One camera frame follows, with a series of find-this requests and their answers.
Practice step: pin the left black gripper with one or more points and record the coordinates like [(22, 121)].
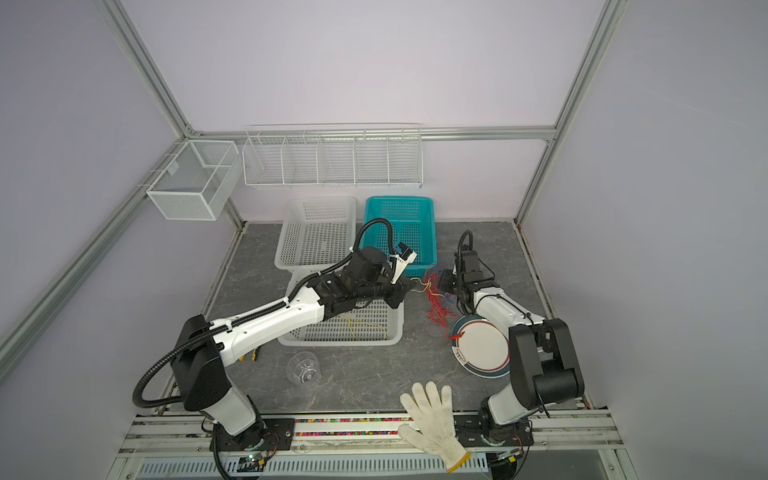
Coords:
[(402, 286)]

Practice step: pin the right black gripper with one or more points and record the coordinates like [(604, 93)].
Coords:
[(445, 284)]

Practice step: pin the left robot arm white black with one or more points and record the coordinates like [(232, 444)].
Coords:
[(194, 375)]

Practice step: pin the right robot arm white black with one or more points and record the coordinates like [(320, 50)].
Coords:
[(537, 354)]

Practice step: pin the front white plastic basket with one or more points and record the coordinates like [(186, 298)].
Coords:
[(375, 325)]

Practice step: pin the white plastic basket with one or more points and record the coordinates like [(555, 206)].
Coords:
[(375, 325), (316, 231)]

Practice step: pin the teal plastic basket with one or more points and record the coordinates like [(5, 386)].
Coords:
[(413, 222)]

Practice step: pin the white plate green rim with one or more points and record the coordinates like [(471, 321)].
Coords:
[(480, 347)]

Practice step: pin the rear white plastic basket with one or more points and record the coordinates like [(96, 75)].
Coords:
[(316, 231)]

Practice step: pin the clear plastic cup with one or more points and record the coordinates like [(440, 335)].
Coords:
[(303, 369)]

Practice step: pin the white knit work glove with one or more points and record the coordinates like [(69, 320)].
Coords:
[(431, 411)]

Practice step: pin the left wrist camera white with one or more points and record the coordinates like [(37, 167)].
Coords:
[(401, 259)]

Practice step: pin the white wire rack shelf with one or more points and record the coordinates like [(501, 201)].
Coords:
[(333, 154)]

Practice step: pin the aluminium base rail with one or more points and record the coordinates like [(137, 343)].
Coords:
[(189, 435)]

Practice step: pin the white mesh wall box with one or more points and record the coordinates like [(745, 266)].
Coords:
[(197, 181)]

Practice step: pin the aluminium frame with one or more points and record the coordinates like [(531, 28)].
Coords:
[(42, 312)]

